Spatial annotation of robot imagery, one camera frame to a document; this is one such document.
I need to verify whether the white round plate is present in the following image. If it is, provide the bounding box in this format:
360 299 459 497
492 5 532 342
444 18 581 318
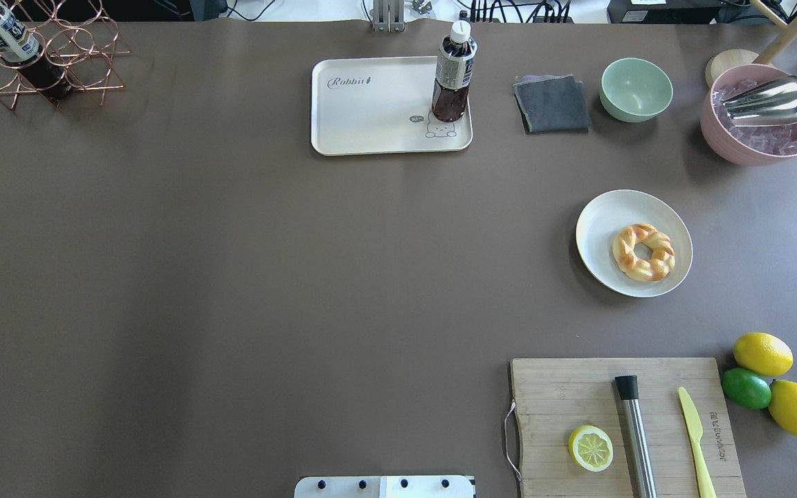
576 190 693 297

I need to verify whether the braided glazed donut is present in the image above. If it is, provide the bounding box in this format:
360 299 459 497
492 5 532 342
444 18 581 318
612 223 676 282

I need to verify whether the cream rabbit serving tray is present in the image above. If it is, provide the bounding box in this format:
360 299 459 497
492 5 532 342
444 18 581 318
310 56 473 156

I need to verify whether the dark tea bottle on tray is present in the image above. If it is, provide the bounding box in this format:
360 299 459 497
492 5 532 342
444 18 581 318
431 20 477 122

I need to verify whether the grey folded cloth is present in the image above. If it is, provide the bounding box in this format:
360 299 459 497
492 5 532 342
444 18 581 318
513 75 592 133

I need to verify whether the bamboo cutting board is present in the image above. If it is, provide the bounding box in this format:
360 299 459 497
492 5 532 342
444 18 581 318
511 358 746 497

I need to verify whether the steel muddler with black tip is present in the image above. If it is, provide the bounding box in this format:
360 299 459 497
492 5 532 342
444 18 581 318
614 375 658 497

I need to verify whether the half lemon slice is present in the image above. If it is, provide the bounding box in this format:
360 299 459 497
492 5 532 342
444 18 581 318
567 425 614 472

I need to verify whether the mint green bowl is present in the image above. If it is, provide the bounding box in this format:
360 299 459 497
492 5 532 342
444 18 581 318
600 57 674 123

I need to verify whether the green lime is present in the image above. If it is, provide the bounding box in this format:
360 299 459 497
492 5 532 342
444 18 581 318
721 367 772 409

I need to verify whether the yellow lemon near board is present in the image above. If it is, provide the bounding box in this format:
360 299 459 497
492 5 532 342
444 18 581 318
733 332 794 376

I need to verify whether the yellow plastic knife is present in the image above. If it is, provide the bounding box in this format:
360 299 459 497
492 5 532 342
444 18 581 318
677 387 717 498

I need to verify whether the metal ice scoop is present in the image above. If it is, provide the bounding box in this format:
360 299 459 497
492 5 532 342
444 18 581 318
722 75 797 127

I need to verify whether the pink ice bowl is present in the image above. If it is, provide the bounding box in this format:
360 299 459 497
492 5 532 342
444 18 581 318
700 64 797 166

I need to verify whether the bottle in copper rack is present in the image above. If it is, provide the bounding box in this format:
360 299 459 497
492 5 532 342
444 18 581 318
0 1 73 103

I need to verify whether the wooden cup tree stand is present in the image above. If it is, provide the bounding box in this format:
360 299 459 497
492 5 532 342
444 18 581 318
704 1 797 87

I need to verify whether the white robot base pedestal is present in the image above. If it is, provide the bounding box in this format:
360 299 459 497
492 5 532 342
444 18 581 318
293 474 477 497

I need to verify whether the copper wire bottle rack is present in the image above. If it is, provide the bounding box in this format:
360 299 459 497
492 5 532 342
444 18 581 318
0 1 129 110

